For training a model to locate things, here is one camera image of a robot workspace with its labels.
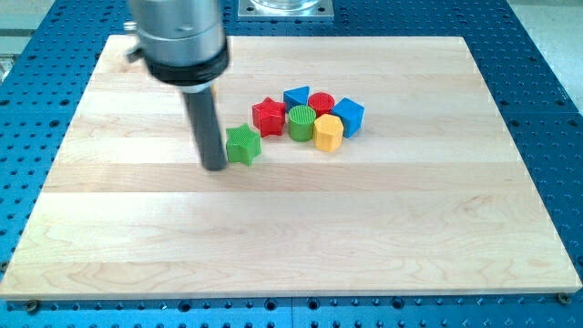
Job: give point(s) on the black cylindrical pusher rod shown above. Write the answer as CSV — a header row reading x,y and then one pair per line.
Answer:
x,y
200,106

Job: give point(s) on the red star block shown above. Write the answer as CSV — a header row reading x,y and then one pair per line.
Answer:
x,y
269,117

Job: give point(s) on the yellow hexagon block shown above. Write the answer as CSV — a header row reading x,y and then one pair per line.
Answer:
x,y
327,133

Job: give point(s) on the blue cube block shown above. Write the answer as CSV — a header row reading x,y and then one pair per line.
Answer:
x,y
351,115

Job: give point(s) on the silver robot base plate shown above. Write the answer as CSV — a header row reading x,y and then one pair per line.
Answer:
x,y
281,10

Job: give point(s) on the blue triangle block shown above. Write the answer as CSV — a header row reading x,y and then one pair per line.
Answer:
x,y
296,97

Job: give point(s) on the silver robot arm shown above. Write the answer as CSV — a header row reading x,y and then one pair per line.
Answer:
x,y
183,44

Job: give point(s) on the green star block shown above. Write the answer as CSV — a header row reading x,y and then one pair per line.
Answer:
x,y
243,144

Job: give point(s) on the green cylinder block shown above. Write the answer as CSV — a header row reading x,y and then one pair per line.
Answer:
x,y
300,121

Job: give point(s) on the red cylinder block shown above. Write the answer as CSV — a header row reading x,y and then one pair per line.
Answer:
x,y
321,102

